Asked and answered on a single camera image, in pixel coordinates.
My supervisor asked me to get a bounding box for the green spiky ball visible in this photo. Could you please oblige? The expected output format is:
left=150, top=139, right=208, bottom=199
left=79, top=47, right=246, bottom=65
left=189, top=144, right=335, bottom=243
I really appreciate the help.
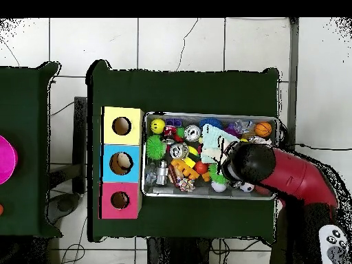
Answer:
left=208, top=164, right=228, bottom=185

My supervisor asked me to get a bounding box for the pink round disc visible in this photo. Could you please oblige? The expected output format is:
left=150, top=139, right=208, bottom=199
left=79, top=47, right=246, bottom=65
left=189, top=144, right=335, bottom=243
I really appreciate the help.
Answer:
left=0, top=135, right=19, bottom=186

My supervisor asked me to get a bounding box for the yellow smiley ball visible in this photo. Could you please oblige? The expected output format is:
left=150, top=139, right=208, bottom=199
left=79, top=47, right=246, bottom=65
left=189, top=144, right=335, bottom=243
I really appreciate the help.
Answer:
left=150, top=118, right=166, bottom=135

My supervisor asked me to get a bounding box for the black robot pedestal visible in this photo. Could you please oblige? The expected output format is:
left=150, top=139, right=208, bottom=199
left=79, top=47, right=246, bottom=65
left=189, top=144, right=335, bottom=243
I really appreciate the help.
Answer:
left=147, top=236, right=212, bottom=264

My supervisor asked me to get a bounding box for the black stand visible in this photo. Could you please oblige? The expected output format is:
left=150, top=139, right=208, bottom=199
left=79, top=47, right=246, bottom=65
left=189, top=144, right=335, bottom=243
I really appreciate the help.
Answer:
left=73, top=96, right=88, bottom=195

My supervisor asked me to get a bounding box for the green fuzzy toy with eyes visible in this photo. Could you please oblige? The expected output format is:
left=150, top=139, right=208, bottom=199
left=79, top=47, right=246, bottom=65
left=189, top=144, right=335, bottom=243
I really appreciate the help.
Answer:
left=145, top=134, right=166, bottom=161

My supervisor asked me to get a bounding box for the wooden box with three holes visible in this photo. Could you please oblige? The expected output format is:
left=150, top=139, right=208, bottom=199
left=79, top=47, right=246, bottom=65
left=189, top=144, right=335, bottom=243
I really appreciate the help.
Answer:
left=99, top=106, right=144, bottom=220

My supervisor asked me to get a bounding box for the dark green table cloth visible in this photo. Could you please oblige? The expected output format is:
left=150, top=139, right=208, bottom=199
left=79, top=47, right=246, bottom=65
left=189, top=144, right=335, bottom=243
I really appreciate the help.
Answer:
left=86, top=59, right=281, bottom=243

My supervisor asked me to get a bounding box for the silver drink can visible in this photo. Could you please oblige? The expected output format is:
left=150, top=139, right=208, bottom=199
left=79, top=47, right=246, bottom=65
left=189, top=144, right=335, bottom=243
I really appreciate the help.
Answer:
left=184, top=124, right=201, bottom=142

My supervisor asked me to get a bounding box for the blue spiky ball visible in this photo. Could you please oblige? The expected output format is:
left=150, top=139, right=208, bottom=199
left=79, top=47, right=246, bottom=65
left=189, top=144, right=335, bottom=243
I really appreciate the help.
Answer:
left=199, top=117, right=223, bottom=130

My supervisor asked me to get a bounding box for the small red ball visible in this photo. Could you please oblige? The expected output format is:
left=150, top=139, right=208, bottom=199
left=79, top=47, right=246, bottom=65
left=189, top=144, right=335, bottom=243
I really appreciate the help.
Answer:
left=195, top=161, right=210, bottom=175

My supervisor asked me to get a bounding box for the small white baseball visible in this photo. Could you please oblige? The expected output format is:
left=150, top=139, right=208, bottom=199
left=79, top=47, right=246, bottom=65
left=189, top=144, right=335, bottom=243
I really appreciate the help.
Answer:
left=211, top=181, right=227, bottom=193

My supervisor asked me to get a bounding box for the orange toy building block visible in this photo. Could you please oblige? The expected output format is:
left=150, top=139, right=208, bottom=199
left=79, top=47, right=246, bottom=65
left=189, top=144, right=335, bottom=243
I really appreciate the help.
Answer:
left=170, top=158, right=211, bottom=182

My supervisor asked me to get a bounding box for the mint green waffle cloth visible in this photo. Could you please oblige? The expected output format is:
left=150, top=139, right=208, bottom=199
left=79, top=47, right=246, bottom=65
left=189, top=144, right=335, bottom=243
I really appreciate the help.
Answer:
left=200, top=123, right=239, bottom=165

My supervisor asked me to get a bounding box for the black cable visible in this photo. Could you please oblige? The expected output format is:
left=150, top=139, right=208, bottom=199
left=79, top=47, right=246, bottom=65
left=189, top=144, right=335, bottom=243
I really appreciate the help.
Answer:
left=294, top=142, right=352, bottom=152

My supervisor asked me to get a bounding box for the dark green side table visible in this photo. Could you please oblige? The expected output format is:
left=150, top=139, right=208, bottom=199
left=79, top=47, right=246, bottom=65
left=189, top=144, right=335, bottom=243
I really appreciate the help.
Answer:
left=0, top=61, right=61, bottom=239

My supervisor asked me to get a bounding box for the grey vertical pole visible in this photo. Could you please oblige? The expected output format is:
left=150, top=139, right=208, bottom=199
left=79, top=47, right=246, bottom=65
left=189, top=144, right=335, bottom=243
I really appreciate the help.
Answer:
left=283, top=17, right=300, bottom=149

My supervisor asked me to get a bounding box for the clear shallow mesh bin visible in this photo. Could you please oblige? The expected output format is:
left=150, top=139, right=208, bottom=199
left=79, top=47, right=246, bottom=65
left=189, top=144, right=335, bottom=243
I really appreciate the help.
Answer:
left=142, top=112, right=281, bottom=201

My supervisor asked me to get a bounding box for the small orange basketball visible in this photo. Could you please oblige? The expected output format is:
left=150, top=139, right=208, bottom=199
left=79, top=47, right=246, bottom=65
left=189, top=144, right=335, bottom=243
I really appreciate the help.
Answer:
left=255, top=121, right=273, bottom=138

